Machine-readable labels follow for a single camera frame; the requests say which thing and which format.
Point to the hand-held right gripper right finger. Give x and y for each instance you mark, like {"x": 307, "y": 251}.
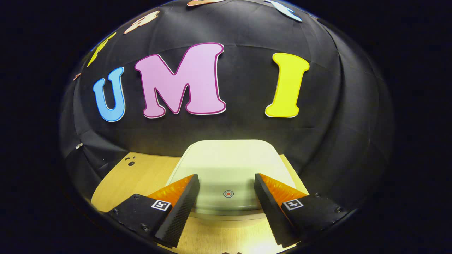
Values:
{"x": 272, "y": 211}

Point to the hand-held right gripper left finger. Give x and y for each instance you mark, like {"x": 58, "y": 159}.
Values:
{"x": 182, "y": 211}

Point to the green desktop garbage bin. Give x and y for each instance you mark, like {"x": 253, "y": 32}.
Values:
{"x": 229, "y": 158}

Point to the wooden desktop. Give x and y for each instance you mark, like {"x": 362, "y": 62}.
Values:
{"x": 141, "y": 176}

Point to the black backdrop cloth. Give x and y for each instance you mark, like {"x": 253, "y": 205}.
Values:
{"x": 247, "y": 70}

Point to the copper metal clip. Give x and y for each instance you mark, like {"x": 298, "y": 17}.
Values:
{"x": 77, "y": 76}

